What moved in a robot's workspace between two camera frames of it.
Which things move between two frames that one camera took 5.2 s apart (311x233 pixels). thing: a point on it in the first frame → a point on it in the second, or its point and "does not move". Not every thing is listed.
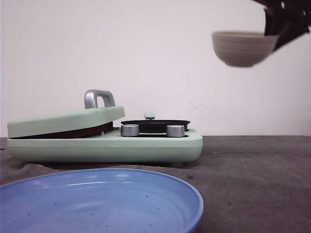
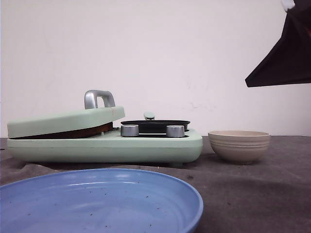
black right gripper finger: (279, 12) → (288, 61)
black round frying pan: (150, 125) does not move
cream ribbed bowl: (243, 49) → (240, 147)
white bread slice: (77, 133) does not move
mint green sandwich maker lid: (99, 108) does not move
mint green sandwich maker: (111, 147) does not move
